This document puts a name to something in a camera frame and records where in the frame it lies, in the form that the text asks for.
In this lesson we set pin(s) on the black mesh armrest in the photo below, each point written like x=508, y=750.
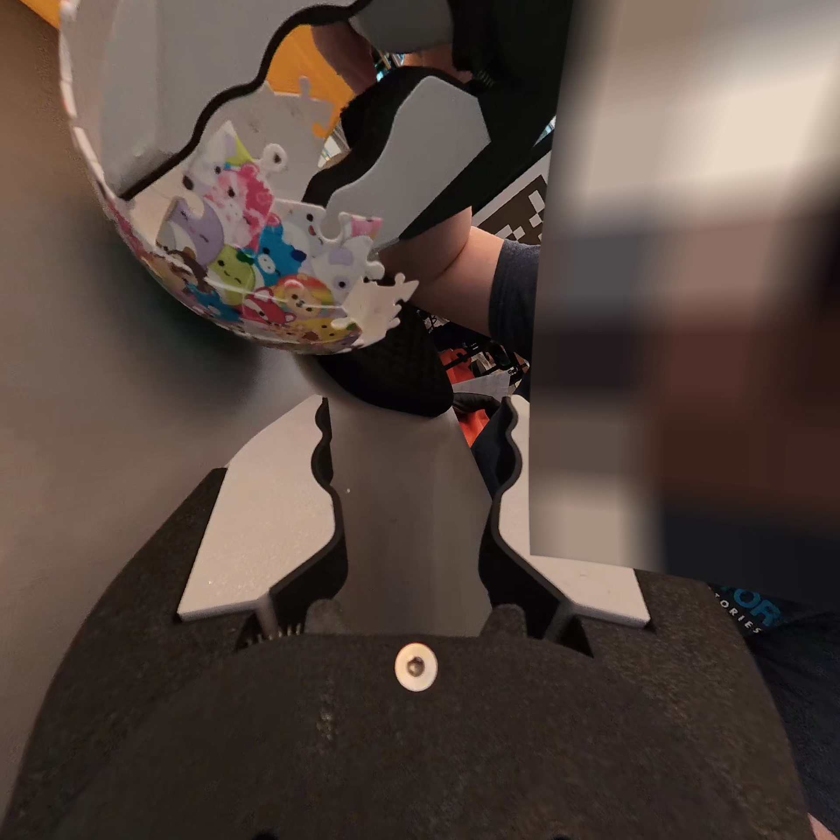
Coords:
x=394, y=367

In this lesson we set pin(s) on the orange fabric bag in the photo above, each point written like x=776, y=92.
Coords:
x=471, y=430

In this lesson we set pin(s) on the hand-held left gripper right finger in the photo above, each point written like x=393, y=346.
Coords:
x=577, y=590

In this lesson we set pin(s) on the yellow plastic bin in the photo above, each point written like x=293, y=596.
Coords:
x=295, y=59

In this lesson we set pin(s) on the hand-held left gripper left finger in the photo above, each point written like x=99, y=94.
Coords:
x=262, y=525

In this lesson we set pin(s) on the person's right forearm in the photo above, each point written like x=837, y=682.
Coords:
x=453, y=282

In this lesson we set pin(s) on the person's dark clothing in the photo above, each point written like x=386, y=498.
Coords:
x=800, y=689

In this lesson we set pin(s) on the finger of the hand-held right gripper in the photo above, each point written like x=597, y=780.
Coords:
x=420, y=144
x=164, y=79

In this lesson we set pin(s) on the partly built puzzle ball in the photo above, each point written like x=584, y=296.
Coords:
x=275, y=289

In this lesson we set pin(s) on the person's right hand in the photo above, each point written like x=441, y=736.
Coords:
x=344, y=56

